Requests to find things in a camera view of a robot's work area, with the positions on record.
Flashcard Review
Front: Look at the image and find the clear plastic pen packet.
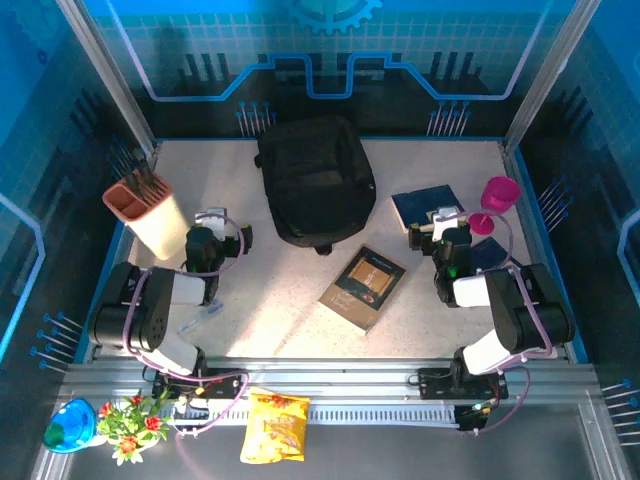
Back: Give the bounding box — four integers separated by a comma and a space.
178, 299, 224, 336

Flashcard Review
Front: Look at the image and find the brown paperback book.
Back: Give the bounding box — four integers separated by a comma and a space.
318, 244, 407, 336

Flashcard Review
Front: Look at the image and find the black backpack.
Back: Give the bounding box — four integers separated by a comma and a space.
253, 115, 377, 257

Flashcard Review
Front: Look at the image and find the yellow snack bag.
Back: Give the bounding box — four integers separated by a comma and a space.
239, 386, 311, 464

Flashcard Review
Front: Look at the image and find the cream utensil holder, orange rim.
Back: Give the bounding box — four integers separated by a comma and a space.
102, 172, 194, 261

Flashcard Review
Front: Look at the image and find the pink plastic goblet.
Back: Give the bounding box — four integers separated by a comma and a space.
467, 175, 522, 237

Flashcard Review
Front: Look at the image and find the black electronics board with LEDs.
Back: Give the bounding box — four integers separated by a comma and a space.
457, 399, 499, 434

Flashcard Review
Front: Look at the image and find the artificial red flower plant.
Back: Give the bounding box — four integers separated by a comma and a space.
95, 389, 176, 466

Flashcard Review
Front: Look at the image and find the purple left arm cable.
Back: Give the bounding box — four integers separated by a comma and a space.
122, 213, 251, 441

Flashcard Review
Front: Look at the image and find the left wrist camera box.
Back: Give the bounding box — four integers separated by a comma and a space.
193, 207, 230, 237

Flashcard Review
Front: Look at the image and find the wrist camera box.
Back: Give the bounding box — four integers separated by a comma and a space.
432, 206, 462, 240
193, 207, 230, 237

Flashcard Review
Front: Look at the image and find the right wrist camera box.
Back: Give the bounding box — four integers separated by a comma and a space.
432, 206, 462, 240

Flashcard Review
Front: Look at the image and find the black-handled knife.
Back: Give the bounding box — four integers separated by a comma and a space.
123, 170, 144, 201

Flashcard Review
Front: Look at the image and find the tall grey-handled knife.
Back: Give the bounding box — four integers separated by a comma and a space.
132, 147, 156, 194

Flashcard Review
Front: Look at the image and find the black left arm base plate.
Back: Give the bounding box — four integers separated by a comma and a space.
143, 367, 250, 401

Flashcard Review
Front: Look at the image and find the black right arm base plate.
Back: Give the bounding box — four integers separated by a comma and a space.
417, 367, 510, 401

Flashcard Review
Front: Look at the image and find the aluminium mounting rail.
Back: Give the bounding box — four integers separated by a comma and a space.
59, 355, 599, 407

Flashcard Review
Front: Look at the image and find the white slotted cable tray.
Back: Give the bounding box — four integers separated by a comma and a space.
172, 404, 459, 427

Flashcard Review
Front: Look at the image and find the aluminium frame post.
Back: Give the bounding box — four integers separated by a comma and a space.
54, 0, 160, 157
504, 0, 601, 151

